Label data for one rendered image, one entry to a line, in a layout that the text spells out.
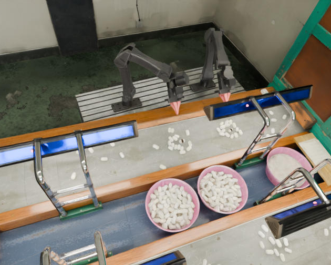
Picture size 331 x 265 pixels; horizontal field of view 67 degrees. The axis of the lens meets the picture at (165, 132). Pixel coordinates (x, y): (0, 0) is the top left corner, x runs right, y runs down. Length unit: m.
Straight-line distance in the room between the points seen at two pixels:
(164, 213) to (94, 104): 0.86
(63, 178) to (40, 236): 0.28
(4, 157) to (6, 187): 0.36
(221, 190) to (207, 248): 0.30
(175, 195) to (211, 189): 0.20
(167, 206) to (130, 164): 0.30
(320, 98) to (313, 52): 0.28
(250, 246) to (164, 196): 0.47
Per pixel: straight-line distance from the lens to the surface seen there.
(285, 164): 1.63
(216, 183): 1.40
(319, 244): 1.52
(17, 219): 1.33
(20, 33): 3.13
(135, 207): 1.34
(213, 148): 1.50
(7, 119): 2.73
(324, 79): 1.74
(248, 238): 1.35
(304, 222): 1.09
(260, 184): 1.56
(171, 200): 1.30
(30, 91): 2.92
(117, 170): 1.36
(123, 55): 1.38
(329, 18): 1.72
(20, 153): 1.09
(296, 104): 1.83
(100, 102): 1.76
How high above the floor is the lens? 1.94
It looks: 53 degrees down
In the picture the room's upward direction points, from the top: 11 degrees clockwise
